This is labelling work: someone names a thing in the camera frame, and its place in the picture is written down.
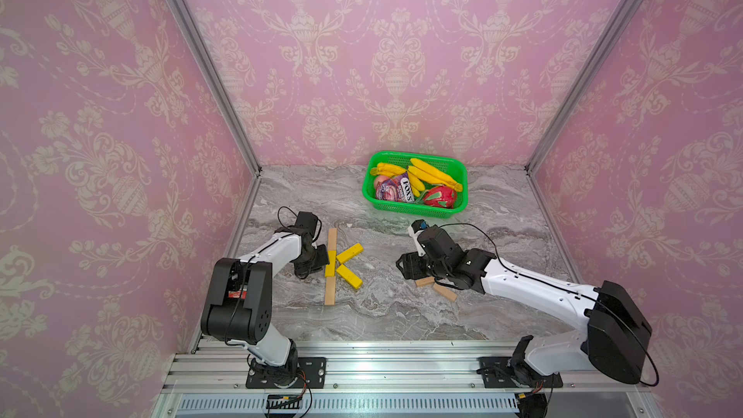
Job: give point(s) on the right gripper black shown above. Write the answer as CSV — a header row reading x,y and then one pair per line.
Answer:
x,y
407,267

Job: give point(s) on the natural block right cluster bottom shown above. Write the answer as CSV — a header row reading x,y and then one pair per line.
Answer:
x,y
447,293

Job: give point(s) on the natural wooden block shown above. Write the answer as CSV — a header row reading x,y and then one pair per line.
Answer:
x,y
330,291
332,240

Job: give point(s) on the green plastic basket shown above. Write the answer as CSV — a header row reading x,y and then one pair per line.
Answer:
x,y
453,167

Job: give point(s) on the yellow block diagonal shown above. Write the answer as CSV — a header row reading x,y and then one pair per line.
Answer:
x,y
330,269

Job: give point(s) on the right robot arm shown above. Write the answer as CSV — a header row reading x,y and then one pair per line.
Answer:
x,y
609,334

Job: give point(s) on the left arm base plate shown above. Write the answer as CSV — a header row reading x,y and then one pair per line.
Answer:
x,y
297,373

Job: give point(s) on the red dragon fruit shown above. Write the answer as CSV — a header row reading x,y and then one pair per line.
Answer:
x,y
440,197

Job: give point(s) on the natural block cluster horizontal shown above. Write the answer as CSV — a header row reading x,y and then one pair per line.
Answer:
x,y
421,283

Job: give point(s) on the banana bunch right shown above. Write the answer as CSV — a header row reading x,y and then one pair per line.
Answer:
x,y
431,175

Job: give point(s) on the banana bunch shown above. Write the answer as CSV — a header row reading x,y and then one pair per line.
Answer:
x,y
388,170
431,175

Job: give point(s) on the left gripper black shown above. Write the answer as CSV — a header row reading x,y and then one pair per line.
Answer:
x,y
302,269

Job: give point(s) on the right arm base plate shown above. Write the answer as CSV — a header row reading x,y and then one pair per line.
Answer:
x,y
502,372

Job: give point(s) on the aluminium front rail frame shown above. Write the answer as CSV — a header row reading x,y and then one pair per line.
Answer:
x,y
391,379

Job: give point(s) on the purple snack packet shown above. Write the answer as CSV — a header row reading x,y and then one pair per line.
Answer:
x,y
396,189

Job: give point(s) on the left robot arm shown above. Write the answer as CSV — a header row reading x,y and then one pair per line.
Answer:
x,y
239,302

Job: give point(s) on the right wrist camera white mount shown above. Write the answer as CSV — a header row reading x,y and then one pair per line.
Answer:
x,y
414,231

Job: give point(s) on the banana bunch left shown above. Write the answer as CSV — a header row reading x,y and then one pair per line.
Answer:
x,y
388,170

